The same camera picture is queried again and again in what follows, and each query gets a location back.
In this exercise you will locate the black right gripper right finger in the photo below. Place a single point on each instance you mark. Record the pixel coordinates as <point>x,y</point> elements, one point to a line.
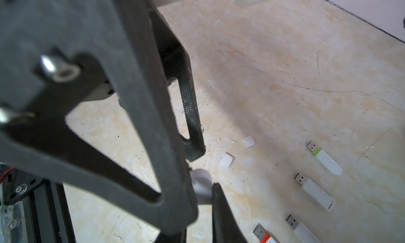
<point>225,227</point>

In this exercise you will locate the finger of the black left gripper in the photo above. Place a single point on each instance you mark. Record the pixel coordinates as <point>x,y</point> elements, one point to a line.
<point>177,66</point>
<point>85,101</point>

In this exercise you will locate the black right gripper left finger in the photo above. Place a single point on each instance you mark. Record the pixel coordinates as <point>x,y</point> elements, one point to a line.
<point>180,237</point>

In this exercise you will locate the white rounded usb cap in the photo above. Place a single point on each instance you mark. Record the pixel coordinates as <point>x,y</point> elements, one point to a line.
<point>202,185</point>

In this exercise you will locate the white green usb drive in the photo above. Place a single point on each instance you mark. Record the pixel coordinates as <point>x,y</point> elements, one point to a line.
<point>325,159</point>

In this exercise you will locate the white red usb drive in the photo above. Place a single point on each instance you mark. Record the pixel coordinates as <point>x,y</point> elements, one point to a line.
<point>263,235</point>

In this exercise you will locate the white square usb cap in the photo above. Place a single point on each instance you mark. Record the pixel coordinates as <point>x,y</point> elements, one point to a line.
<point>226,160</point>
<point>248,142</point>

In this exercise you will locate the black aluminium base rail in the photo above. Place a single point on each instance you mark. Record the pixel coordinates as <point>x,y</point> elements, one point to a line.
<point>33,209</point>

